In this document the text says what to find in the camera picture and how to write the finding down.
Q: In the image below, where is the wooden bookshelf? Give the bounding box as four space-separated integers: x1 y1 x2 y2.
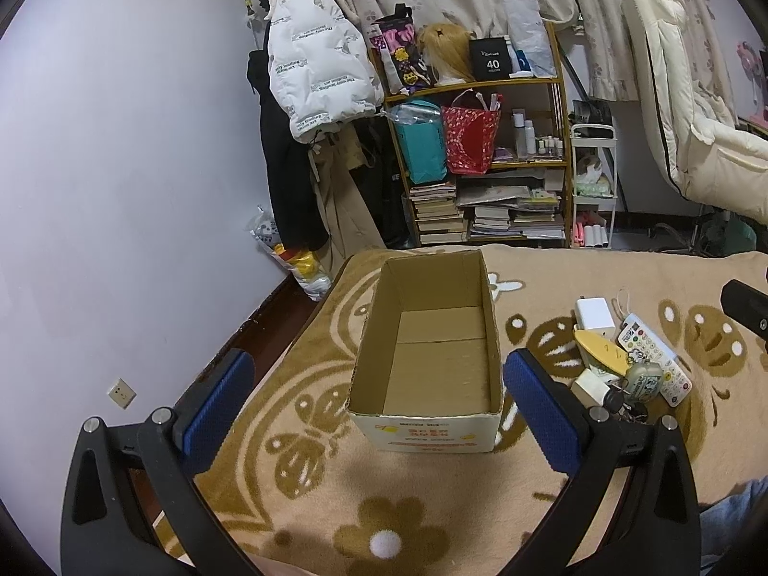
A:
370 16 572 246

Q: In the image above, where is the stack of books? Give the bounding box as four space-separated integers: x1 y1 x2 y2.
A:
408 180 468 246

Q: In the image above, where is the blond wig head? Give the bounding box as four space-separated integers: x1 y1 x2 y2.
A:
418 24 474 86

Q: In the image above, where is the open cardboard box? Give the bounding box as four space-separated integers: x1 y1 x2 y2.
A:
346 250 504 454

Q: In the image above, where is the black box with 40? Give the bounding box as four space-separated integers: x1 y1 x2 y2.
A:
468 36 513 82

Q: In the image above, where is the white remote control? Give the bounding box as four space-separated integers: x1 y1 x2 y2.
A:
617 313 693 407

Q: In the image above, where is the beige patterned blanket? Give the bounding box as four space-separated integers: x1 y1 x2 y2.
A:
152 241 768 576

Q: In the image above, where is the white rolling cart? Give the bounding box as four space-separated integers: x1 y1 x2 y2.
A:
570 122 618 248

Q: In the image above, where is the wall socket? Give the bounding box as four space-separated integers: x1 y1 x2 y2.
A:
107 378 137 409

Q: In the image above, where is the small white charger block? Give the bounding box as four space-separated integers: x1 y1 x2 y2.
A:
570 369 611 408

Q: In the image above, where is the teal bag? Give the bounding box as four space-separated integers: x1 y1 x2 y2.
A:
388 99 448 185

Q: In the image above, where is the white box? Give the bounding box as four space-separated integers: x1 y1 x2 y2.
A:
576 298 616 339

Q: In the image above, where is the black coat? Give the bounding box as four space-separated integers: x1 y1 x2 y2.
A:
246 30 329 251

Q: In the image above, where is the red gift bag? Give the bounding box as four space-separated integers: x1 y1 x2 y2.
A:
441 88 501 176

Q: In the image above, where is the plastic bag of snacks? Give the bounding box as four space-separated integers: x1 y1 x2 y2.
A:
247 208 332 303

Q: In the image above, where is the black key bunch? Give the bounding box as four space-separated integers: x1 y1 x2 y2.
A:
603 387 649 424

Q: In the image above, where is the white puffer jacket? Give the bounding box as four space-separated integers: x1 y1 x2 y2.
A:
267 0 384 144

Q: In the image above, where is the yellow oval case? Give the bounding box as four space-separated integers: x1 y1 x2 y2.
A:
574 329 630 377

